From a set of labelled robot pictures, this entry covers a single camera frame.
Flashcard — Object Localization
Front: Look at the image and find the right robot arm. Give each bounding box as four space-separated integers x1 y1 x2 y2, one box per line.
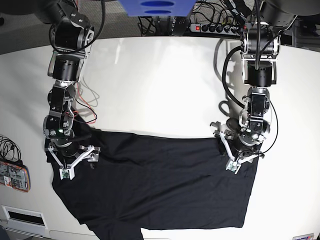
37 0 106 170

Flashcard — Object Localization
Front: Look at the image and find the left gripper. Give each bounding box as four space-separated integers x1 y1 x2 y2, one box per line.
229 134 261 160

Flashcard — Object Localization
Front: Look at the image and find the black coiled cable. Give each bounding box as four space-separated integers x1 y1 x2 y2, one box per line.
0 134 22 163

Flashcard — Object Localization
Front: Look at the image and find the white power strip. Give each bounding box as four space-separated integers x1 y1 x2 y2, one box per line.
189 23 241 36

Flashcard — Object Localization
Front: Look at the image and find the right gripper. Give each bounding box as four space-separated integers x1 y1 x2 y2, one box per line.
53 141 98 169

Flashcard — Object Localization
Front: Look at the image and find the black T-shirt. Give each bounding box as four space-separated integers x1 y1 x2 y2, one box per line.
47 123 258 240

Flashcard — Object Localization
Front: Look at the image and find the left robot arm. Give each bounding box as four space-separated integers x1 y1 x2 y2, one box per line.
219 0 297 164

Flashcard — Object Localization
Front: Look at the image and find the blue plastic bin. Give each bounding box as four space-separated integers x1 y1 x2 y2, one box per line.
119 0 196 17

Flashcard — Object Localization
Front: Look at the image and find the card at table edge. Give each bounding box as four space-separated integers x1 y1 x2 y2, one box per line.
292 233 315 240

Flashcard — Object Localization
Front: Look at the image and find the orange electronics case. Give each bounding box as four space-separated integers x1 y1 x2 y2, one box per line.
0 160 31 193

